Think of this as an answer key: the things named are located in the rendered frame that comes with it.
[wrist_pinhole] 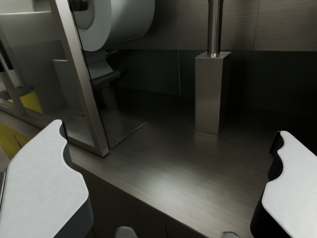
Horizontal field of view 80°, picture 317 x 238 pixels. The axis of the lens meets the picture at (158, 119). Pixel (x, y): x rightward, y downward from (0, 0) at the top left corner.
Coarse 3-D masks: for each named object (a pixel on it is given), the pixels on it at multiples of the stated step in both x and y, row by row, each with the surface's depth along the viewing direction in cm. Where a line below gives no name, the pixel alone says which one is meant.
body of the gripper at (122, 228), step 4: (120, 228) 6; (124, 228) 6; (128, 228) 6; (132, 228) 6; (116, 232) 6; (120, 232) 6; (124, 232) 6; (128, 232) 6; (132, 232) 6; (224, 232) 6; (228, 232) 6; (232, 232) 6; (116, 236) 5; (120, 236) 5; (124, 236) 5; (128, 236) 5; (132, 236) 5; (136, 236) 5; (220, 236) 6; (224, 236) 6; (228, 236) 6; (232, 236) 6; (236, 236) 6
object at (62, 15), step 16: (48, 0) 43; (64, 0) 43; (64, 16) 44; (64, 32) 45; (64, 48) 48; (80, 48) 49; (0, 64) 78; (80, 64) 50; (80, 80) 51; (80, 96) 54; (16, 112) 96; (96, 112) 57; (96, 128) 58; (80, 144) 69; (96, 144) 62
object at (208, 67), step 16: (208, 0) 54; (208, 32) 57; (208, 48) 59; (208, 64) 59; (224, 64) 57; (208, 80) 61; (224, 80) 61; (208, 96) 64; (224, 96) 65; (208, 112) 66; (224, 112) 69; (208, 128) 69
